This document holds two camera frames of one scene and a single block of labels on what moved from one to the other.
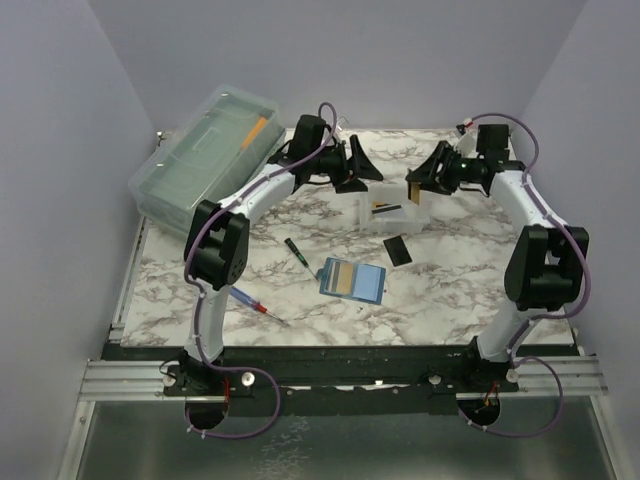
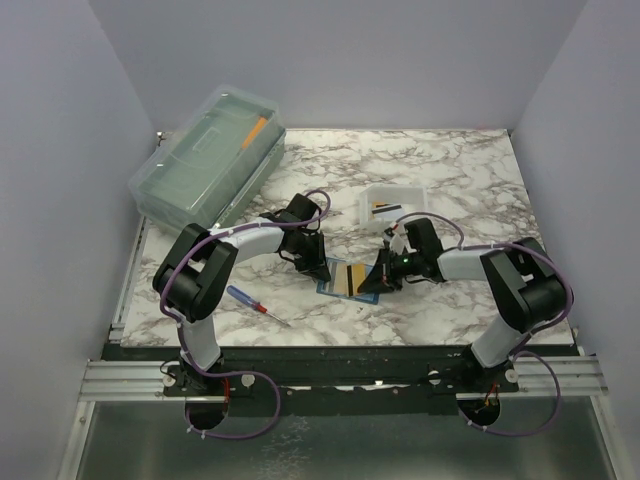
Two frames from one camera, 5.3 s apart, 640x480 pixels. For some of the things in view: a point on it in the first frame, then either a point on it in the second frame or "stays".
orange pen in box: [262, 122] stays
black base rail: [332, 377] stays
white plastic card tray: [410, 219] stays
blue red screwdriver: [240, 295] stays
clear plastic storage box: [224, 138] stays
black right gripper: [427, 173] to [382, 277]
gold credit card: [415, 191] to [356, 274]
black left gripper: [343, 185] to [316, 266]
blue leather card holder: [348, 280] stays
